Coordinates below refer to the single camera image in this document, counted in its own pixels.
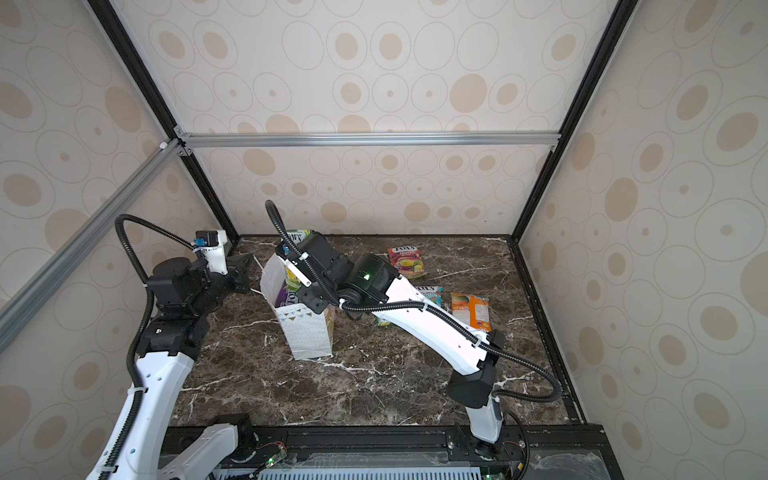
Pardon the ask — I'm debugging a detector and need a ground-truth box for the purple Fox's candy bag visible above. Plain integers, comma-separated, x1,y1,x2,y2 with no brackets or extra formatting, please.
274,284,297,308

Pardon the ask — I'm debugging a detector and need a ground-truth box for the white paper bag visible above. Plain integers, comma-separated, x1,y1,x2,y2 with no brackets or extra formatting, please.
260,254,333,360

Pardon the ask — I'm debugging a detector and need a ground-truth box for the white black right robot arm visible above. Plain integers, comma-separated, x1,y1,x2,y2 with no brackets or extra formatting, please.
283,233,502,445

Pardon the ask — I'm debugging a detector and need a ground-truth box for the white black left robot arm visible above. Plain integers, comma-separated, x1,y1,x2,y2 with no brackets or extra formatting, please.
89,255,254,479

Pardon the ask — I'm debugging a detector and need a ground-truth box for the Fox's fruits candy bag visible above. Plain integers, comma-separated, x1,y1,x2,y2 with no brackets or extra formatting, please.
387,246,426,278

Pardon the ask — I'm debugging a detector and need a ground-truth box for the Fox's mint blossom candy bag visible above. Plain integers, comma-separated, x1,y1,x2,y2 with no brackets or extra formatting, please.
416,286,444,307

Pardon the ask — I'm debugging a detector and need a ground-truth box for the orange Fox's candy bag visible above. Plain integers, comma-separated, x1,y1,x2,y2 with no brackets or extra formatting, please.
451,292,492,332

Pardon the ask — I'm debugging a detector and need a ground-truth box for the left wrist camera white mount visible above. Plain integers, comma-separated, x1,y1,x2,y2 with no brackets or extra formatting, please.
192,230,228,275

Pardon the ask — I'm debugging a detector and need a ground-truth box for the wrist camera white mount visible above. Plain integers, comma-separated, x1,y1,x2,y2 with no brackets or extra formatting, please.
192,230,228,275
276,240,312,287

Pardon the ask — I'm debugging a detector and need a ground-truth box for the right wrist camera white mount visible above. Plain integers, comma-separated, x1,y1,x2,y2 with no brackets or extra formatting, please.
276,240,312,287

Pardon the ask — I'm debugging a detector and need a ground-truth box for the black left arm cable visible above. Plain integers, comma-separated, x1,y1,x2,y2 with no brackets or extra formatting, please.
95,214,196,480

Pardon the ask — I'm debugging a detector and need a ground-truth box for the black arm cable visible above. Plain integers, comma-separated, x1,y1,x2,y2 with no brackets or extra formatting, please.
95,214,196,480
264,199,563,403

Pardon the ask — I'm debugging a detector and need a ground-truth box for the silver aluminium back rail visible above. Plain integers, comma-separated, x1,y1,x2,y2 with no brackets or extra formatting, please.
181,131,560,148

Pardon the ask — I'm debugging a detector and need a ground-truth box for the silver aluminium rail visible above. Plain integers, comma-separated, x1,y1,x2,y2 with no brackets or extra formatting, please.
181,131,560,148
1,139,182,350

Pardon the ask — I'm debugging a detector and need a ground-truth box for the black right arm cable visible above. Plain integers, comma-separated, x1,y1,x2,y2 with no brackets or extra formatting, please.
264,199,563,403

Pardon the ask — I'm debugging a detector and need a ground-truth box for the silver aluminium left rail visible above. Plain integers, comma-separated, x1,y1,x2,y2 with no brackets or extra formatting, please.
1,139,182,350

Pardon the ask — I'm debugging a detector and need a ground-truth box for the black corner frame post left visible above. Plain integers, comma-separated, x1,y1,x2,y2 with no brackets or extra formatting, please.
86,0,240,245

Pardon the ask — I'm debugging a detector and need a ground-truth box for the black corner frame post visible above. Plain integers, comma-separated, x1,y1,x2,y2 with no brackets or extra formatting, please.
86,0,240,245
509,0,639,245

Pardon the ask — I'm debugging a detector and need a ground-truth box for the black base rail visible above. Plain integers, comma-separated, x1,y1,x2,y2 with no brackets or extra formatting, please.
207,424,623,479

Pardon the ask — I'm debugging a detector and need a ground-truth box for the black corner frame post right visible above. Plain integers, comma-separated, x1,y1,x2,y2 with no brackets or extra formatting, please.
509,0,639,245

